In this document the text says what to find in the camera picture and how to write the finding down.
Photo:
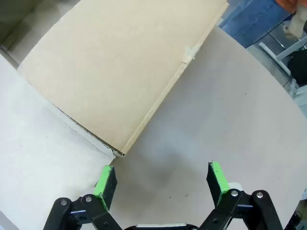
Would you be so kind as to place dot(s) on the white foam sheet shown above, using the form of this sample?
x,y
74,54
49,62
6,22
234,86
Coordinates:
x,y
36,148

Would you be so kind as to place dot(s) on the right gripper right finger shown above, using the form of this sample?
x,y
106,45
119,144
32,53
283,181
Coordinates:
x,y
217,182

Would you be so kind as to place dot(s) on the left hand of person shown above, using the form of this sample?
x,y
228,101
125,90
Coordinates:
x,y
287,4

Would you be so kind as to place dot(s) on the brown cardboard box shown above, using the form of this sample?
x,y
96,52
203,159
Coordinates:
x,y
115,72

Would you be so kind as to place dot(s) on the person in orange hoodie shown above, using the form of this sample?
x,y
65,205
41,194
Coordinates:
x,y
251,21

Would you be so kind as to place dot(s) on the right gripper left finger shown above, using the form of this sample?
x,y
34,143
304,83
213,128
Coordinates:
x,y
105,189

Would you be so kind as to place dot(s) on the beige fabric pouch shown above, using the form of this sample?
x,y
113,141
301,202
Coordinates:
x,y
296,26

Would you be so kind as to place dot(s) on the black bag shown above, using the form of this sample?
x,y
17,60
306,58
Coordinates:
x,y
299,67

